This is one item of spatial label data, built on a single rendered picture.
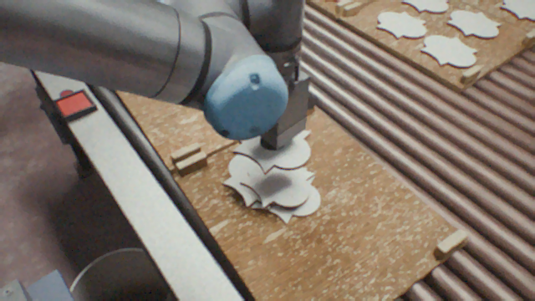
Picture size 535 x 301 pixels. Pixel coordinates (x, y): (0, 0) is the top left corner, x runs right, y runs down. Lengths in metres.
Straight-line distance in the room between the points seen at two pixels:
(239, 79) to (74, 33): 0.12
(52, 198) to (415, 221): 1.72
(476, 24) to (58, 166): 1.89
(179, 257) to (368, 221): 0.33
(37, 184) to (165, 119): 1.40
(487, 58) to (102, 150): 0.95
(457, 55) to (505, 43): 0.16
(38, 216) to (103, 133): 1.20
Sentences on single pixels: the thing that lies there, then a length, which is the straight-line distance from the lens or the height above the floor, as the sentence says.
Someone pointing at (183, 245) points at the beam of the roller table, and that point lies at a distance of 0.73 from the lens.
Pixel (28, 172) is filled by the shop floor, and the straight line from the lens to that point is 2.31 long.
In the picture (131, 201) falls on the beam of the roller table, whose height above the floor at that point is 0.92.
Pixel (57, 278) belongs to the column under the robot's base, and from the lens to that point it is 0.82.
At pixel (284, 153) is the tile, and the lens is 0.65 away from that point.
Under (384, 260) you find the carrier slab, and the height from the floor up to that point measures 0.94.
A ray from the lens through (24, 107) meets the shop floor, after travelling 2.70.
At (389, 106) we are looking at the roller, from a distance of 0.98.
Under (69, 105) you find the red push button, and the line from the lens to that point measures 1.03.
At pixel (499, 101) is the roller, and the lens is 1.09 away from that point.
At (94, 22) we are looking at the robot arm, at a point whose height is 1.40.
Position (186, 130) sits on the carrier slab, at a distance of 0.87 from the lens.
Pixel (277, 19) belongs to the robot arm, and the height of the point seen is 1.30.
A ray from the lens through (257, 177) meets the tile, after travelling 0.73.
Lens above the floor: 1.54
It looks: 48 degrees down
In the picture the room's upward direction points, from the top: straight up
